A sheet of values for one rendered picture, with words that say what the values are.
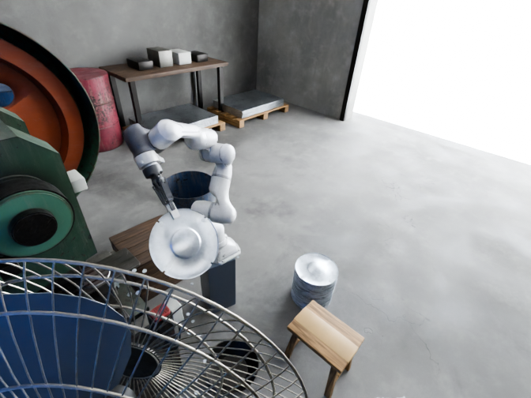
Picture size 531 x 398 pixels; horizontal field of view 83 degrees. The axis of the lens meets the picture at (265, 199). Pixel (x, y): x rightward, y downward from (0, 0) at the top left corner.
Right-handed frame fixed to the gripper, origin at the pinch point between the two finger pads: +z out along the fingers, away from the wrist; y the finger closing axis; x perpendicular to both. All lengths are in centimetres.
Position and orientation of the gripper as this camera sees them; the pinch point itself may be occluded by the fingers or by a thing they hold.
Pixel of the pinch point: (172, 211)
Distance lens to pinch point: 129.7
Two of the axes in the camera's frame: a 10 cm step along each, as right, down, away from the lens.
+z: 4.5, 8.9, 0.2
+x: 7.2, -3.7, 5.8
